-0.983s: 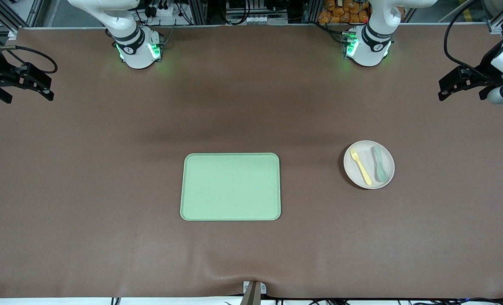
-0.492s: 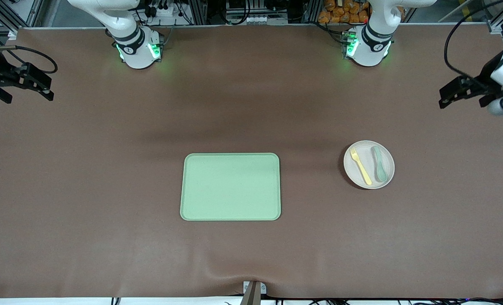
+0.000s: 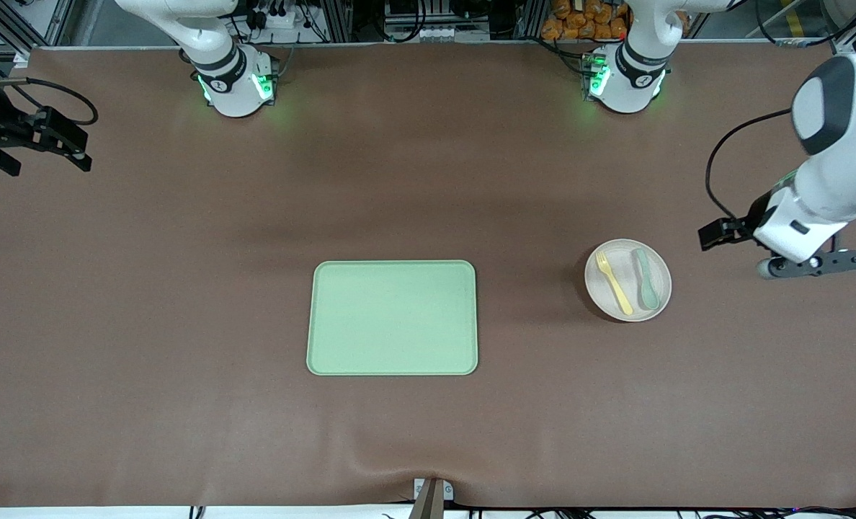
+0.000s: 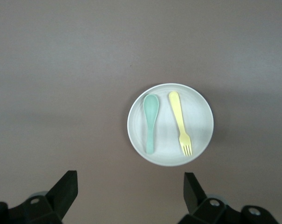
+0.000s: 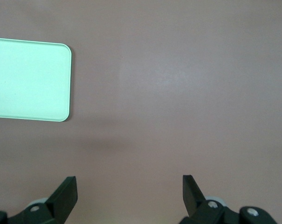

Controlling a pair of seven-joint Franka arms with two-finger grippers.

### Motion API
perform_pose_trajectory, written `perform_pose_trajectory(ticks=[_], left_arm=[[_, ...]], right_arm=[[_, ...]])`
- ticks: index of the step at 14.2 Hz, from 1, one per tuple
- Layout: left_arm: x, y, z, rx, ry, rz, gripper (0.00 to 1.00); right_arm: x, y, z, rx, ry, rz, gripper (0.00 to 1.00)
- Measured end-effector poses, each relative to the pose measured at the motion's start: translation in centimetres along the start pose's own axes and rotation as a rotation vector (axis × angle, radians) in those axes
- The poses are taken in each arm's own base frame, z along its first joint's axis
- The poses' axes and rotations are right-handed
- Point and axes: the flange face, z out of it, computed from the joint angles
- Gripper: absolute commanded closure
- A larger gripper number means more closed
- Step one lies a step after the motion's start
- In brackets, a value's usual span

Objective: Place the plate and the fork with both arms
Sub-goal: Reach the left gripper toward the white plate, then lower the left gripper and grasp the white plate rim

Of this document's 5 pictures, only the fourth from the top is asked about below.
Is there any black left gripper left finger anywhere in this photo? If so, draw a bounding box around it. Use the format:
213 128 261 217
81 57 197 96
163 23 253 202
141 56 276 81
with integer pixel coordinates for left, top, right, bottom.
0 170 79 224

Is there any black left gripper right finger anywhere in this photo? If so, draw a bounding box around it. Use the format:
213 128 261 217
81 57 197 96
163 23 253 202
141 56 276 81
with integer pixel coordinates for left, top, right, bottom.
178 172 278 224

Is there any yellow plastic fork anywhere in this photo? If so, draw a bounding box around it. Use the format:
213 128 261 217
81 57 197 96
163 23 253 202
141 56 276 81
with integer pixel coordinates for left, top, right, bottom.
168 91 193 157

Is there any white round plate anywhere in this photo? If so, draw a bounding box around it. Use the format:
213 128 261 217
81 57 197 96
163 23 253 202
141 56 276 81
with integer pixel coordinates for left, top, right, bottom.
127 83 214 167

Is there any green plastic spoon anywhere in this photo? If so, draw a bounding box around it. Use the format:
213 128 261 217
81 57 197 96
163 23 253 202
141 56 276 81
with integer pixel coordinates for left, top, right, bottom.
143 93 159 154

